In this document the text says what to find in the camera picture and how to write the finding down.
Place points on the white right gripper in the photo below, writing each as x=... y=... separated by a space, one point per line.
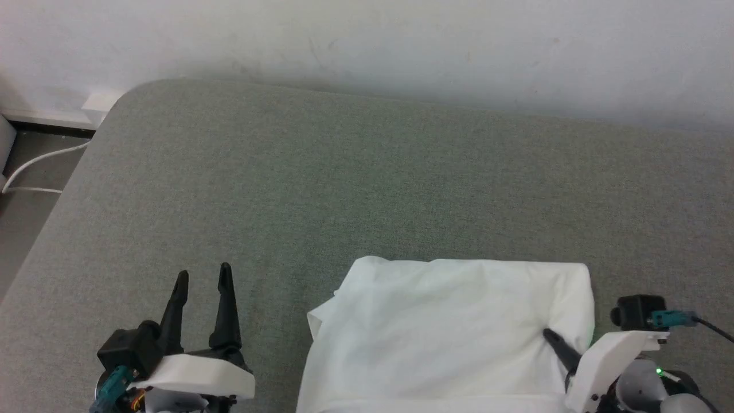
x=608 y=355

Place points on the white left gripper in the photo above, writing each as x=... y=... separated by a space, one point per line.
x=200 y=376

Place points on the white long-sleeve shirt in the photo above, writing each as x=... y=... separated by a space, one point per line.
x=447 y=332

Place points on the grey-white left robot arm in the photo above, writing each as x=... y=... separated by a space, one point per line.
x=172 y=402

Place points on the grey-green fabric sofa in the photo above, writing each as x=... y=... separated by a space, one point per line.
x=344 y=183

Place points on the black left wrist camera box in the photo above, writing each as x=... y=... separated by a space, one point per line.
x=129 y=350

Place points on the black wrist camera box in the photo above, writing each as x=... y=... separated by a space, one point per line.
x=636 y=312
x=129 y=350

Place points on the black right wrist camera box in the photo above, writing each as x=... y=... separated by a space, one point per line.
x=636 y=312

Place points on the teal left camera connector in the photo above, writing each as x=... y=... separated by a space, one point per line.
x=113 y=387

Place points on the teal camera connector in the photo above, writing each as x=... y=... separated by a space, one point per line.
x=113 y=387
x=674 y=319

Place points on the teal right camera connector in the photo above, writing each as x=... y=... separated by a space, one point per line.
x=674 y=319

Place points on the white wall baseboard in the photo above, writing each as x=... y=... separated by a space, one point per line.
x=69 y=115

